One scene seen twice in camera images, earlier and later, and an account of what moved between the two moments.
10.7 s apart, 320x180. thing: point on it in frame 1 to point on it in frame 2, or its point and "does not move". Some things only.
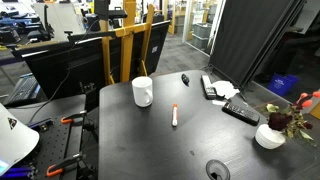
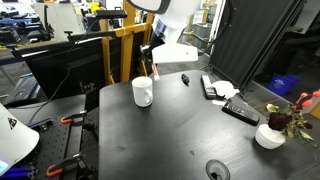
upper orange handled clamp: [72, 117] does not move
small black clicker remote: [185, 79] does not move
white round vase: [269, 138] does not move
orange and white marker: [175, 114] to [156, 75]
